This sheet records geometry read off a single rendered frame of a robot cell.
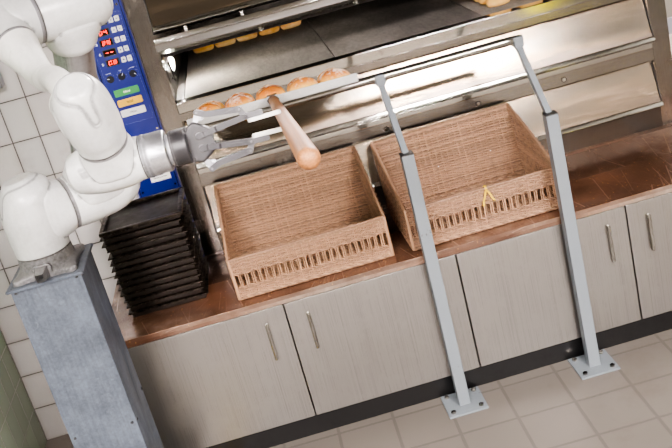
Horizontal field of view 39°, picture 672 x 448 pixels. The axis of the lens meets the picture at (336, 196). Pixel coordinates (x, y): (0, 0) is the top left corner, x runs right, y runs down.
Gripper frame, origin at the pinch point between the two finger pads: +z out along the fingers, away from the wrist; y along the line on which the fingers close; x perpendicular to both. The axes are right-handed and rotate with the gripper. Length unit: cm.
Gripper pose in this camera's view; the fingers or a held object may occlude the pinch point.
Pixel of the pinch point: (266, 123)
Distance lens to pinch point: 193.2
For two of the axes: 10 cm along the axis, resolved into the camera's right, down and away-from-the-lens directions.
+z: 9.6, -2.6, 0.3
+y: 2.6, 9.5, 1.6
